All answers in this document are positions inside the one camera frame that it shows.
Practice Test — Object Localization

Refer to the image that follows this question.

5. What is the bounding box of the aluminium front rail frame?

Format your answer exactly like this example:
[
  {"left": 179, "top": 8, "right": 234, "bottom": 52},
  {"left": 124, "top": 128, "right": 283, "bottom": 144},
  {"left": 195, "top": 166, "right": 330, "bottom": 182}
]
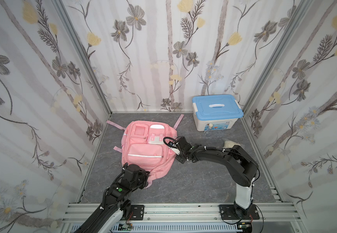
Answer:
[{"left": 60, "top": 203, "right": 307, "bottom": 233}]

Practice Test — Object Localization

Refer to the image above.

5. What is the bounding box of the white box with blue lid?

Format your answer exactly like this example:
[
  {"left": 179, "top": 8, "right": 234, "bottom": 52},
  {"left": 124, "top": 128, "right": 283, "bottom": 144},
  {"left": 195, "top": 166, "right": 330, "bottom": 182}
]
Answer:
[{"left": 192, "top": 94, "right": 244, "bottom": 132}]

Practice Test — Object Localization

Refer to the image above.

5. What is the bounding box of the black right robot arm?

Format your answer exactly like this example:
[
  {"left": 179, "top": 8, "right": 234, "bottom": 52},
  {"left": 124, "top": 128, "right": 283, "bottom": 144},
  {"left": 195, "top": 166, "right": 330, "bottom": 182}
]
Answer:
[{"left": 164, "top": 136, "right": 260, "bottom": 211}]

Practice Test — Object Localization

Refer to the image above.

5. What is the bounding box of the white slotted cable duct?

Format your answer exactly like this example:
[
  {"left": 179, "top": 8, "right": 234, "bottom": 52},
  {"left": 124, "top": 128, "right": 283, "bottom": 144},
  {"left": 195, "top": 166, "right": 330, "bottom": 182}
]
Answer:
[{"left": 69, "top": 223, "right": 242, "bottom": 233}]

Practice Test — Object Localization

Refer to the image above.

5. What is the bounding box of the glass flask with stopper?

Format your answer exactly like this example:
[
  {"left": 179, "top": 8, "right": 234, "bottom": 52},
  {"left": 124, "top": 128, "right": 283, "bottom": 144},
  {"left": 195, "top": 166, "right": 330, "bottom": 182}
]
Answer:
[{"left": 204, "top": 123, "right": 214, "bottom": 137}]

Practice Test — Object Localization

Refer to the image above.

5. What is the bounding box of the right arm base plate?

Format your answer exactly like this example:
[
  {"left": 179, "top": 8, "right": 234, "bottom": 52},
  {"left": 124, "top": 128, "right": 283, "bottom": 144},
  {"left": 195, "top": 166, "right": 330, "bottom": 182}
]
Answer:
[{"left": 219, "top": 204, "right": 260, "bottom": 221}]

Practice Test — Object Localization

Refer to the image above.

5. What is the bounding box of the pink backpack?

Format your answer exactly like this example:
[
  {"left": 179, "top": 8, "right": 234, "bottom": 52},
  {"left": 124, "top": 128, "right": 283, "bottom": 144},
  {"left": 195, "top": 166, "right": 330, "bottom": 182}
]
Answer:
[{"left": 107, "top": 114, "right": 184, "bottom": 188}]

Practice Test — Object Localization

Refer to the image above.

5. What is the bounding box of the plastic bag of white gloves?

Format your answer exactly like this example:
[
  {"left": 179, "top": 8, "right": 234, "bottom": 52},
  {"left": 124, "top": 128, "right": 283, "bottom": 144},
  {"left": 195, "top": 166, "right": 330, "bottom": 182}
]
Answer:
[{"left": 223, "top": 140, "right": 244, "bottom": 149}]

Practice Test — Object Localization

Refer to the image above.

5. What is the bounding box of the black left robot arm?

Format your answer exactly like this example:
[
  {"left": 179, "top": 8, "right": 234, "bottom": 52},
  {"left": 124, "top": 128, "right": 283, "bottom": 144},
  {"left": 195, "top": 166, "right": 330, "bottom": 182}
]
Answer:
[{"left": 76, "top": 163, "right": 150, "bottom": 233}]

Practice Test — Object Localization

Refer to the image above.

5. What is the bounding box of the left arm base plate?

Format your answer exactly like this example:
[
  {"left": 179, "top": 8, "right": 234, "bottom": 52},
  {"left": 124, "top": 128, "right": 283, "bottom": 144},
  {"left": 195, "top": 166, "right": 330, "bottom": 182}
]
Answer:
[{"left": 122, "top": 205, "right": 145, "bottom": 221}]

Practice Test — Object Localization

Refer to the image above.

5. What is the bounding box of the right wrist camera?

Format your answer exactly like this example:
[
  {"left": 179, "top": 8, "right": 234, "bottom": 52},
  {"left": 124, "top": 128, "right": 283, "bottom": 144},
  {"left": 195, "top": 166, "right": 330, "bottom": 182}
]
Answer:
[{"left": 171, "top": 147, "right": 181, "bottom": 155}]

